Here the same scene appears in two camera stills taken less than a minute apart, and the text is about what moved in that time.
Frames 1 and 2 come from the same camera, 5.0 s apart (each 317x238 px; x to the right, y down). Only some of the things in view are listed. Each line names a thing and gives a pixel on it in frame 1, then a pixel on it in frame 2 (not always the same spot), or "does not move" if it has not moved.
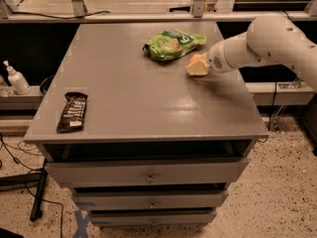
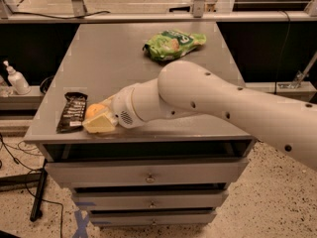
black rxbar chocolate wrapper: [72, 115] does not move
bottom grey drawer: [153, 217] does not move
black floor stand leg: [37, 213] does not move
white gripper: [215, 59] to [123, 105]
